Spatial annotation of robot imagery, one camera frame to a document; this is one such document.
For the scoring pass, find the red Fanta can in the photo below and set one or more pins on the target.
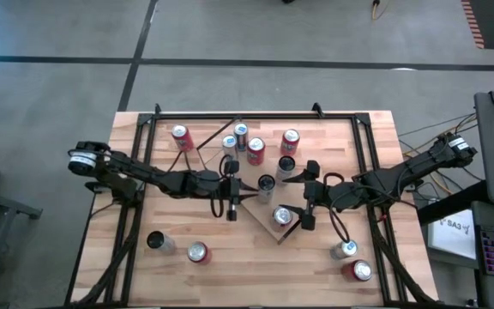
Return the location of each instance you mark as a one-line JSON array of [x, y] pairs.
[[255, 152], [182, 139], [290, 143]]

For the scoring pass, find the white paper sign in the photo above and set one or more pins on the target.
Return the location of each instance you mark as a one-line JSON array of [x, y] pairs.
[[453, 234]]

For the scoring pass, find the tall silver black-top can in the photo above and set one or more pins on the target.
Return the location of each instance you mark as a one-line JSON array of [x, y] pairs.
[[161, 244]]

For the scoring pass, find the black aluminium rig frame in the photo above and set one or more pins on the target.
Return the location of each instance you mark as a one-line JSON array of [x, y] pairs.
[[315, 116]]

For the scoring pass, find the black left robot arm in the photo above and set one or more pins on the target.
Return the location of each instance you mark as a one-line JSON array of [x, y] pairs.
[[144, 176]]

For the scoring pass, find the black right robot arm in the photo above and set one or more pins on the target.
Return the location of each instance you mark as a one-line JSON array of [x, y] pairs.
[[401, 171]]

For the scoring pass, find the tall white Celsius can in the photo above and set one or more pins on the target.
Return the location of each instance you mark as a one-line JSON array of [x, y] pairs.
[[285, 165]]

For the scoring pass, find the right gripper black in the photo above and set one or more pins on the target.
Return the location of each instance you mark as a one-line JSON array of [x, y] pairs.
[[315, 193]]

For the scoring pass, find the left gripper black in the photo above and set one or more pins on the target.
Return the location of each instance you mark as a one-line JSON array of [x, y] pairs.
[[231, 191]]

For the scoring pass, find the blue silver Red Bull can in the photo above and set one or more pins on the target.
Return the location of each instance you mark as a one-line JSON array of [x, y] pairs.
[[345, 249], [241, 136], [230, 146]]

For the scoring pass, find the black desk beam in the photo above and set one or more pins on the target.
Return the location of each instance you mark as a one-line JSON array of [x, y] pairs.
[[448, 205]]

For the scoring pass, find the gray metal desk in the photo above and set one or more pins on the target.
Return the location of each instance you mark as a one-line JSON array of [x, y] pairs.
[[2, 204]]

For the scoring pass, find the tall white palm print can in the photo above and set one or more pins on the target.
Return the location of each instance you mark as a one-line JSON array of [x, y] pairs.
[[266, 191]]

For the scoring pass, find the red Coca-Cola zero sugar can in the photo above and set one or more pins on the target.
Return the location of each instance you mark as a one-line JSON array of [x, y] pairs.
[[197, 252]]

